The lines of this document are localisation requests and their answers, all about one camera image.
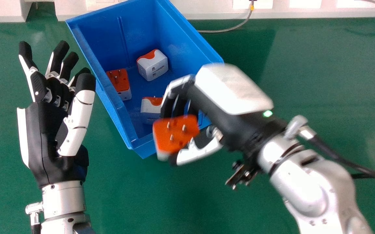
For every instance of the blue plastic bin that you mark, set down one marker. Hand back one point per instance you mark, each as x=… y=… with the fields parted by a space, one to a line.
x=148 y=52

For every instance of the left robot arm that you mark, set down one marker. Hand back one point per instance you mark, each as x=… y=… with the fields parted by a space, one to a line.
x=62 y=208

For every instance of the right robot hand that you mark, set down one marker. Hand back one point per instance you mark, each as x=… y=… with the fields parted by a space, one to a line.
x=229 y=107

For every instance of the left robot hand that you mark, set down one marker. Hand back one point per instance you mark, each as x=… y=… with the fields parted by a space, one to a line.
x=41 y=130

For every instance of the white-and-orange plug adapter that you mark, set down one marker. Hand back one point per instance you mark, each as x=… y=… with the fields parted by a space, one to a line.
x=119 y=83
x=152 y=65
x=171 y=136
x=151 y=109

